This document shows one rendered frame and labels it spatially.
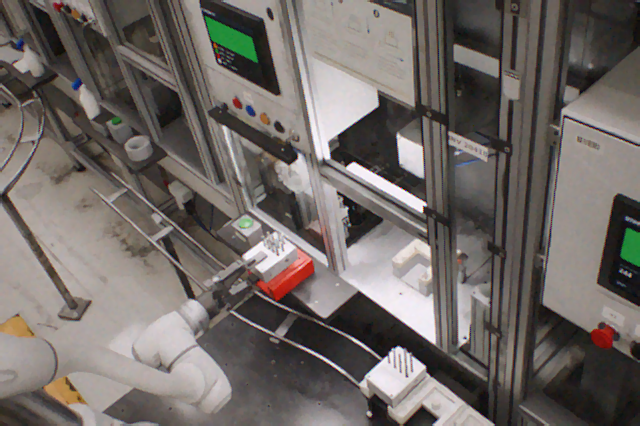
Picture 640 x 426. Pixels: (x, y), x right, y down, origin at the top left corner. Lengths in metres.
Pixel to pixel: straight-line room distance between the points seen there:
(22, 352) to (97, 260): 2.37
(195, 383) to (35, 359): 0.47
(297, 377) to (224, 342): 0.29
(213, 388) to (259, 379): 0.39
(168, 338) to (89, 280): 1.89
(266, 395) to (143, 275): 1.60
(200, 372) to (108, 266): 2.00
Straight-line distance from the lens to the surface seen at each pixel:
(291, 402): 2.08
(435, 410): 1.80
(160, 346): 1.82
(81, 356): 1.55
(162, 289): 3.45
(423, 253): 1.98
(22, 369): 1.40
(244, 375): 2.17
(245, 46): 1.65
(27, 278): 3.87
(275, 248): 1.90
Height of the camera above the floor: 2.43
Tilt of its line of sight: 43 degrees down
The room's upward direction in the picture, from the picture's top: 12 degrees counter-clockwise
